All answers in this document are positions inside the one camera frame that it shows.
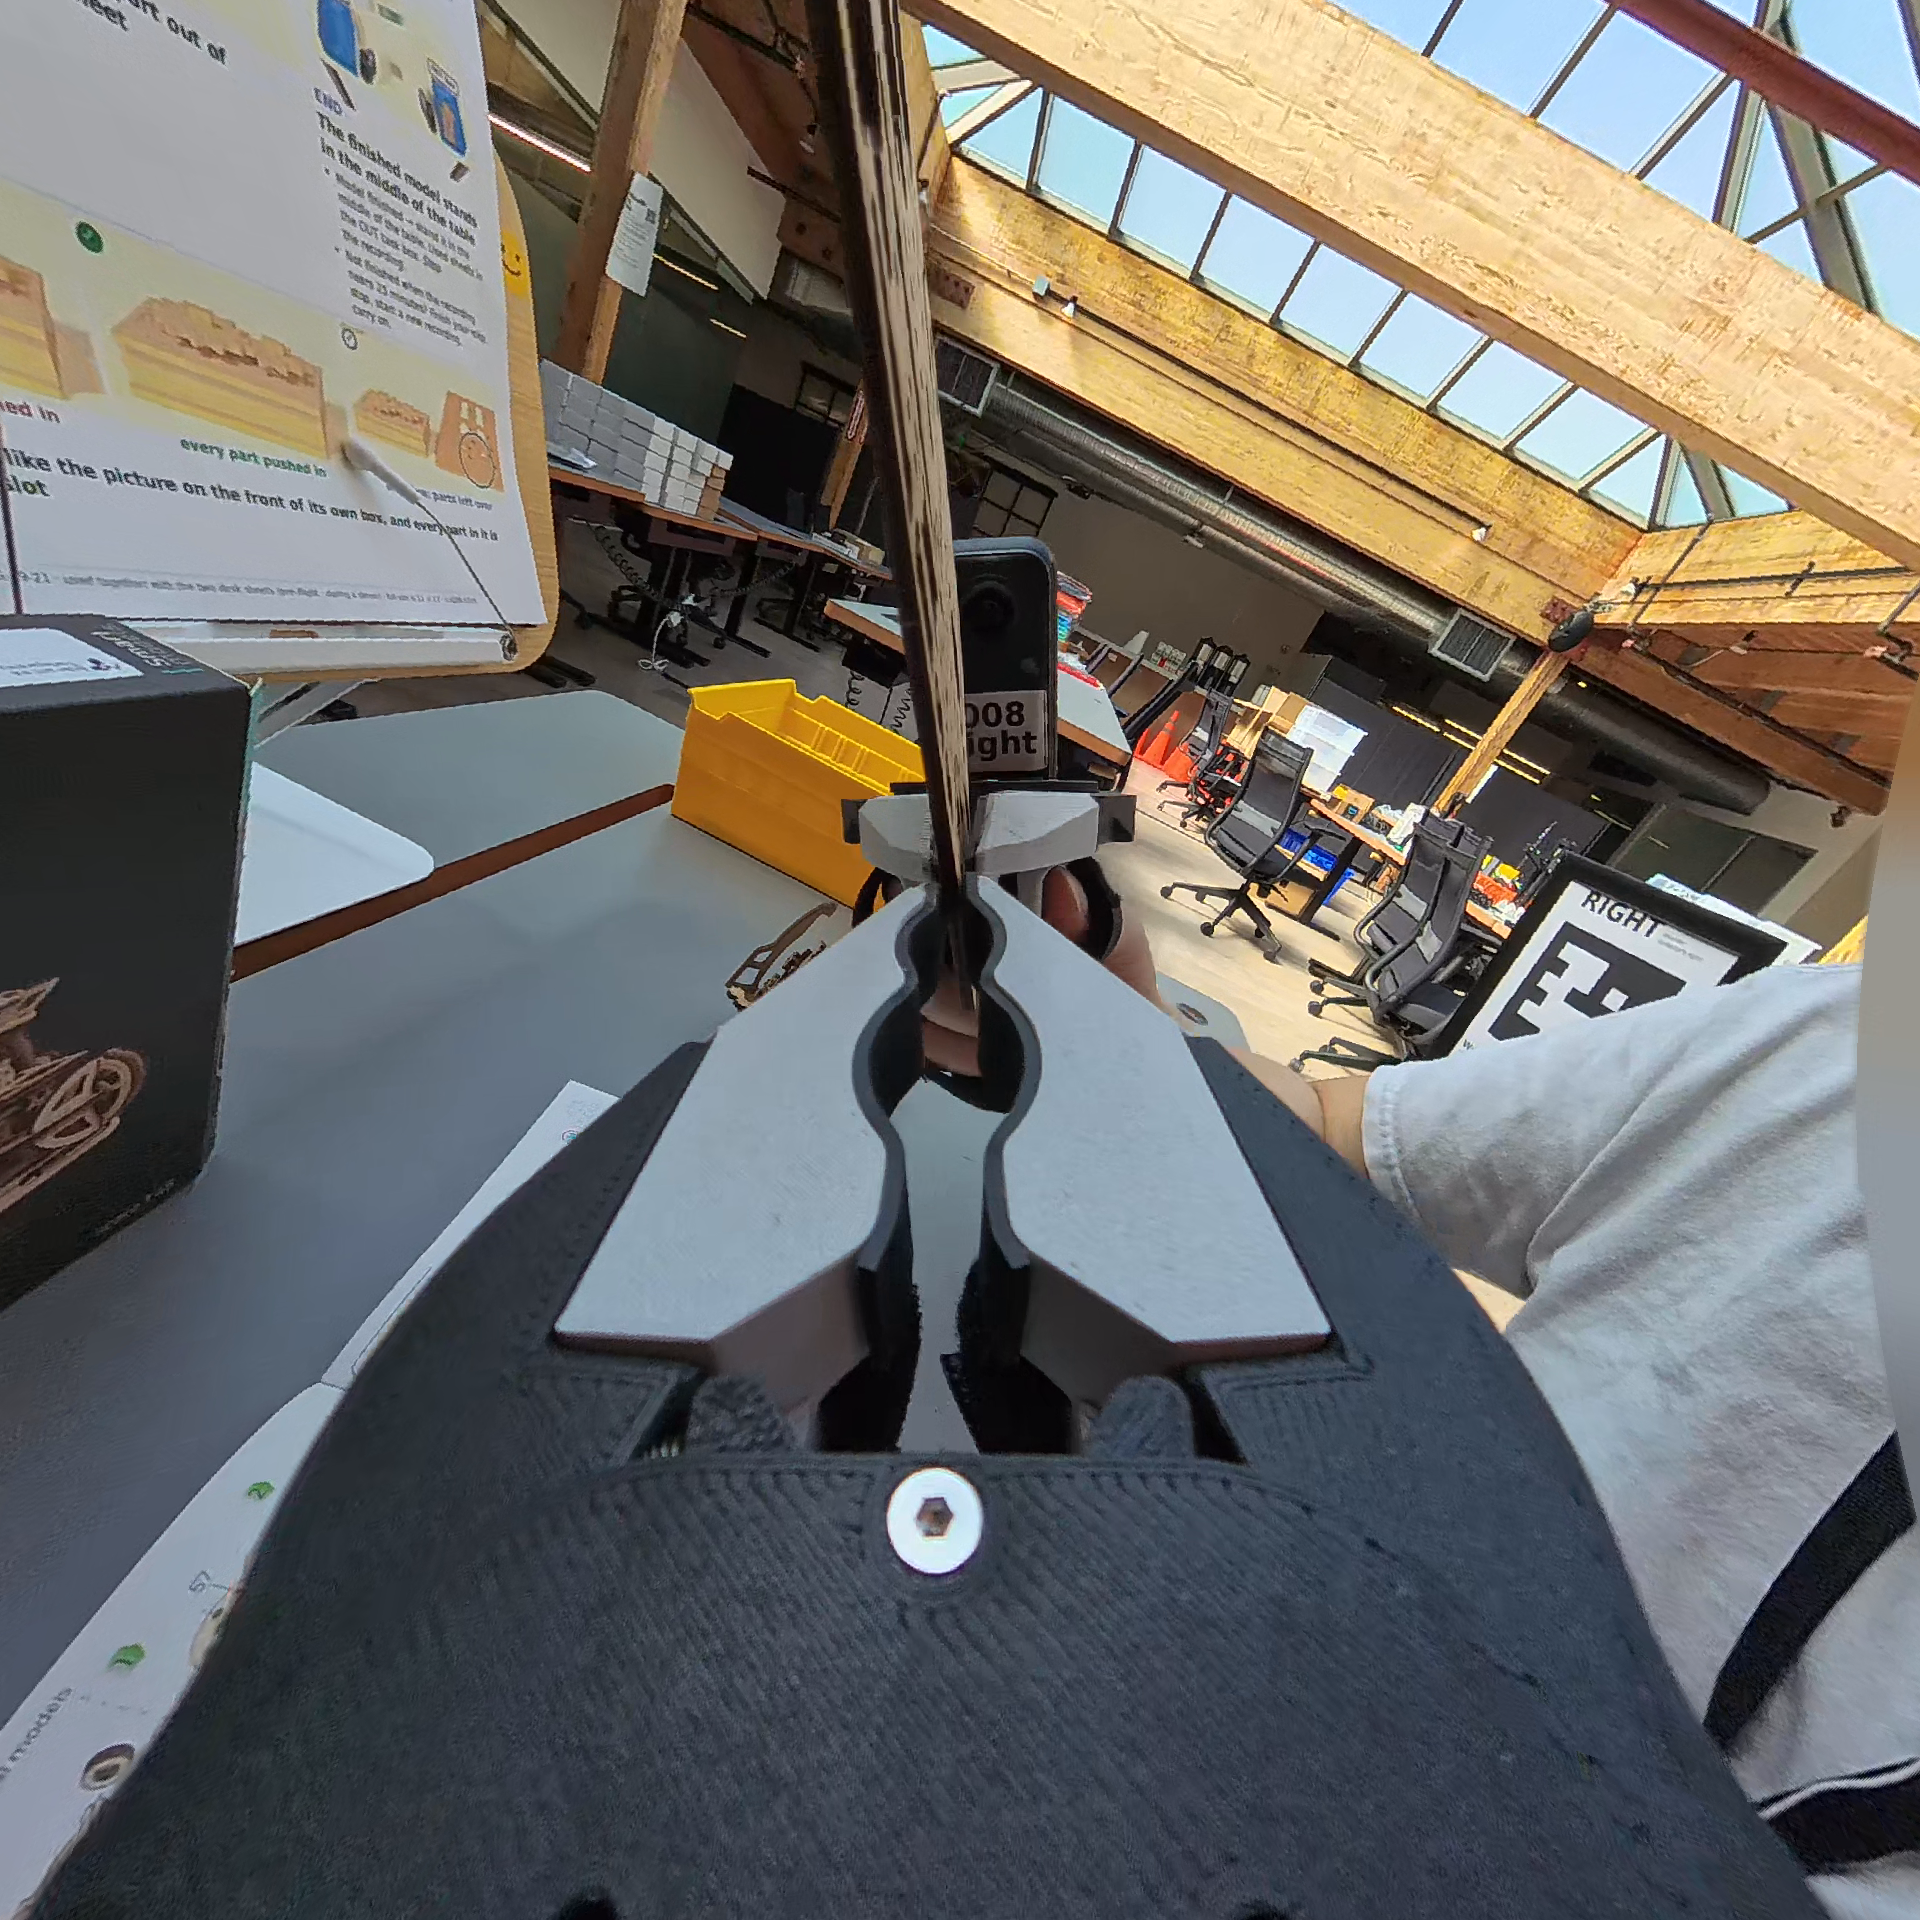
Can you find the printed instruction sheet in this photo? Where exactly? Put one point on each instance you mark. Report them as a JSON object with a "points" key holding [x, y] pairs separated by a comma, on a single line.
{"points": [[224, 300]]}

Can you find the black and white marker sign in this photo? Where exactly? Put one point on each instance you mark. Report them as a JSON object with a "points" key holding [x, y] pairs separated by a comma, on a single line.
{"points": [[1604, 962]]}

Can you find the person's right hand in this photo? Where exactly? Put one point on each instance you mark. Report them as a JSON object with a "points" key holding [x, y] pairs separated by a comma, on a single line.
{"points": [[1108, 946]]}

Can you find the partly built wooden model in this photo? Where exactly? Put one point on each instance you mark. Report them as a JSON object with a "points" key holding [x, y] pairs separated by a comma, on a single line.
{"points": [[779, 954]]}

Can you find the white document stand with sheet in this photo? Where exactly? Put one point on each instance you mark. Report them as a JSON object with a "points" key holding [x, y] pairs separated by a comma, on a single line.
{"points": [[523, 452]]}

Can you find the stack of white boxes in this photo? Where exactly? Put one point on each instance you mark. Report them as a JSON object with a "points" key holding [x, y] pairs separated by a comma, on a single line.
{"points": [[629, 435]]}

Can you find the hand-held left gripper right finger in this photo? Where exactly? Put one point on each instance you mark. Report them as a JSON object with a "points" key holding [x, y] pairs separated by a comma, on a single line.
{"points": [[1171, 1202]]}

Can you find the plywood parts sheet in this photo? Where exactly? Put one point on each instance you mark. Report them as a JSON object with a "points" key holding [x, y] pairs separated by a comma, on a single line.
{"points": [[900, 452]]}

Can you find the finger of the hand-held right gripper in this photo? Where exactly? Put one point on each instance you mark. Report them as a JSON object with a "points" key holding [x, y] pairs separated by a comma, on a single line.
{"points": [[1036, 826], [896, 832]]}

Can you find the open instruction booklet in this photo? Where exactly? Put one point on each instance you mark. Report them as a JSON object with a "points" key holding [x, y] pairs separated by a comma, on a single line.
{"points": [[224, 1500]]}

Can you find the black model kit box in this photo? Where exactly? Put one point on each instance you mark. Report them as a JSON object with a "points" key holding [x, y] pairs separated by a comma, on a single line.
{"points": [[106, 931]]}

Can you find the person's right forearm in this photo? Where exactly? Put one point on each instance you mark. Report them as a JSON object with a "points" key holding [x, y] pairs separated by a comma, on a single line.
{"points": [[1306, 1095]]}

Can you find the yellow plastic bin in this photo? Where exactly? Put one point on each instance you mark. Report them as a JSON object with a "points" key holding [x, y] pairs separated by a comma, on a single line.
{"points": [[764, 781]]}

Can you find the person in white shirt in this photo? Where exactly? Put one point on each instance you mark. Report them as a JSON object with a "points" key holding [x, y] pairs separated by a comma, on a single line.
{"points": [[1650, 1276]]}

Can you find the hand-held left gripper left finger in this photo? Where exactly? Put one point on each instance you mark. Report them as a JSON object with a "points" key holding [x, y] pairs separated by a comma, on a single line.
{"points": [[721, 1202]]}

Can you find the black office chair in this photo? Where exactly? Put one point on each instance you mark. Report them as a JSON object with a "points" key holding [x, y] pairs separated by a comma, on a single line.
{"points": [[1424, 931], [1259, 839]]}

